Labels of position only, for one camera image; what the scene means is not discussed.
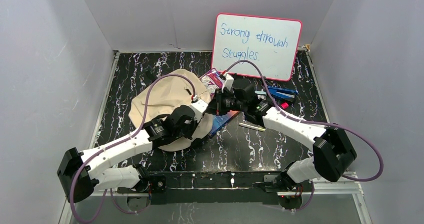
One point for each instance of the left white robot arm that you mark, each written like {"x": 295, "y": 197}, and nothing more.
{"x": 82, "y": 172}

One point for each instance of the light blue white stapler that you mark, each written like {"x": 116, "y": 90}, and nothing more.
{"x": 261, "y": 94}

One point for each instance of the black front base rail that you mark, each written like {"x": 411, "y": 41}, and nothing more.
{"x": 262, "y": 187}

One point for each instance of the red pink highlighter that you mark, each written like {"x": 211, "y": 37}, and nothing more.
{"x": 284, "y": 106}

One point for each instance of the pink framed whiteboard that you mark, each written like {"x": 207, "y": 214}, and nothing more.
{"x": 249, "y": 45}

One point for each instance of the white marker pale cap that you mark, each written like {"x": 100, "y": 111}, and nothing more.
{"x": 261, "y": 129}

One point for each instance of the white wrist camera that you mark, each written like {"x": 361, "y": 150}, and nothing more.
{"x": 227, "y": 81}
{"x": 199, "y": 107}

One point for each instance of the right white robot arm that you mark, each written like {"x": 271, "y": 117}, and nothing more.
{"x": 331, "y": 148}

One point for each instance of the Jane Eyre paperback book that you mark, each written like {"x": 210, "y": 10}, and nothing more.
{"x": 220, "y": 121}

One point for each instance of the purple colouring book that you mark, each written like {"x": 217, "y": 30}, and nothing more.
{"x": 212, "y": 80}

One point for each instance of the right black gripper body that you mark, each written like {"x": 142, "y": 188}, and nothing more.
{"x": 226, "y": 102}

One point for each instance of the blue black stapler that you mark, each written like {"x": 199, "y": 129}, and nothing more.
{"x": 286, "y": 95}

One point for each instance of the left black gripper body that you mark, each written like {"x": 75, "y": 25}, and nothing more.
{"x": 185, "y": 126}

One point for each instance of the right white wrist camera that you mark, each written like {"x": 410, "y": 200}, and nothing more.
{"x": 227, "y": 81}

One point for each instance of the beige canvas backpack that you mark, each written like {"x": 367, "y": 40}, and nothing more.
{"x": 168, "y": 94}

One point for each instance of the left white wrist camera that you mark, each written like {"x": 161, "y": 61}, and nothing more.
{"x": 199, "y": 107}

